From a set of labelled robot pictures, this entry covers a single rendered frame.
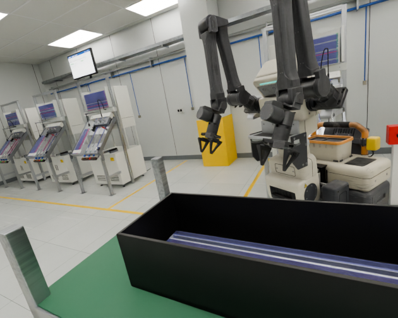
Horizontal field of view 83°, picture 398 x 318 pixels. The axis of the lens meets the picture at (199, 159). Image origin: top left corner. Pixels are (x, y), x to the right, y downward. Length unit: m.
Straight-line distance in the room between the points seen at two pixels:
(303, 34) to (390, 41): 3.46
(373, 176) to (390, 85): 3.08
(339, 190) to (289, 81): 0.64
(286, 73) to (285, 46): 0.08
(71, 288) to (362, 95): 4.20
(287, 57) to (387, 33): 3.56
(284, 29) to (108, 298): 0.85
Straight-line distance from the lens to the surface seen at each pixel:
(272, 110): 0.78
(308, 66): 0.95
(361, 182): 1.37
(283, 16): 0.88
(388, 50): 4.35
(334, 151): 1.43
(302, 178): 1.21
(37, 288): 0.56
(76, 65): 4.52
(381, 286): 0.30
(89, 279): 0.56
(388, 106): 4.39
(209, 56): 1.19
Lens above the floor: 1.26
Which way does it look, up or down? 14 degrees down
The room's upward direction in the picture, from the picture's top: 10 degrees counter-clockwise
